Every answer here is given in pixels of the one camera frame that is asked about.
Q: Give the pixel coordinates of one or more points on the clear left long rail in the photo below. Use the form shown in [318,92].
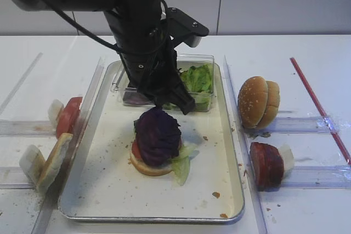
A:
[51,198]

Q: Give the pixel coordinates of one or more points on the clear left lower track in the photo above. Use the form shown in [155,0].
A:
[14,178]

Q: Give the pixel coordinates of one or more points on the tomato slice left rack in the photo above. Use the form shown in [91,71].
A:
[69,116]

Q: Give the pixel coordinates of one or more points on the metal tray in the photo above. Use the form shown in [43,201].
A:
[104,186]

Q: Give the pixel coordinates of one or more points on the purple lettuce leaf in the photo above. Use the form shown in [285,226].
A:
[158,136]

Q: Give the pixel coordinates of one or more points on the clear right upper track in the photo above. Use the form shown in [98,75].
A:
[299,125]

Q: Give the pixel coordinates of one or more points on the sesame bun top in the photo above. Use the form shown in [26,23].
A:
[252,101]

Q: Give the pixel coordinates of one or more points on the white pusher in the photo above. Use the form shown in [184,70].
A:
[32,163]
[287,158]
[54,112]

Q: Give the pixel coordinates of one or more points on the bun half left rack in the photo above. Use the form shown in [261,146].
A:
[53,163]

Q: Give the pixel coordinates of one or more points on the tomato slice on burger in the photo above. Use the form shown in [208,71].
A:
[136,151]

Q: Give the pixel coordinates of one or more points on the clear left upper track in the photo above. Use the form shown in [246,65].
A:
[27,128]

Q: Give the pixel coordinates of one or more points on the clear right lower track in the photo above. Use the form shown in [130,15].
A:
[318,177]

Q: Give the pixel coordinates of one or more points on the clear track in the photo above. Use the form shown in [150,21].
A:
[299,125]
[27,128]
[14,178]
[318,177]

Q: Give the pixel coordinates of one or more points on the clear right long rail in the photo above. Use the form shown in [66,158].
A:
[254,196]

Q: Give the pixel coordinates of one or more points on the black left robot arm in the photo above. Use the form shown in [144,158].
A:
[62,7]

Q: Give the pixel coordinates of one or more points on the clear lettuce container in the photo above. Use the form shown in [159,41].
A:
[121,84]

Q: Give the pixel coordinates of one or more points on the purple lettuce in container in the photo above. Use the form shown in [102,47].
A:
[136,99]

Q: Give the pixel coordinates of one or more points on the bun half right rack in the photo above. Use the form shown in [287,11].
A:
[272,106]

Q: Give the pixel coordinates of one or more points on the white pusher left upper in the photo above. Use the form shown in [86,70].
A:
[54,112]

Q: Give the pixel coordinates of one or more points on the clear long rail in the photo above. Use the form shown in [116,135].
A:
[51,198]
[254,196]

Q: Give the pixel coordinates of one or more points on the white pusher right lower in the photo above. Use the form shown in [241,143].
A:
[287,158]

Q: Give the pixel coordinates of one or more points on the white pusher left lower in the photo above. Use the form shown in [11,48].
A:
[32,163]

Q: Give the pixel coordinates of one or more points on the green lettuce in container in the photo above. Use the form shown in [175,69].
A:
[199,83]

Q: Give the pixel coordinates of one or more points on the red straw rod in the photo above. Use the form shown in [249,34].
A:
[321,110]

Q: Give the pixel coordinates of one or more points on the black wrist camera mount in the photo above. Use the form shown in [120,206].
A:
[185,29]

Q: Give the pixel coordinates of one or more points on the green lettuce on burger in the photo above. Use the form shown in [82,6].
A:
[181,164]

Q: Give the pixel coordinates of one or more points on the bun half rack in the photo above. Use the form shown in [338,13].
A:
[272,106]
[53,163]

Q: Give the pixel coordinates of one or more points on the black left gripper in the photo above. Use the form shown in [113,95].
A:
[146,50]

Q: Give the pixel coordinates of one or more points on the bottom bun on tray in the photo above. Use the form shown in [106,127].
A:
[145,169]

